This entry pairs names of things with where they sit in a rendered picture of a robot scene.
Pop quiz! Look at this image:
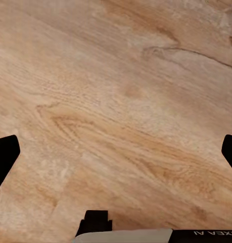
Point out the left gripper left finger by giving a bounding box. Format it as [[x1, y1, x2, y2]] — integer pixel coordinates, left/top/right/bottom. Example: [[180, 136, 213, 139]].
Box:
[[0, 135, 20, 186]]

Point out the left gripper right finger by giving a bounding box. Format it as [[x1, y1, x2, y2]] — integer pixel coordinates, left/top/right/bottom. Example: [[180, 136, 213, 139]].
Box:
[[222, 135, 232, 167]]

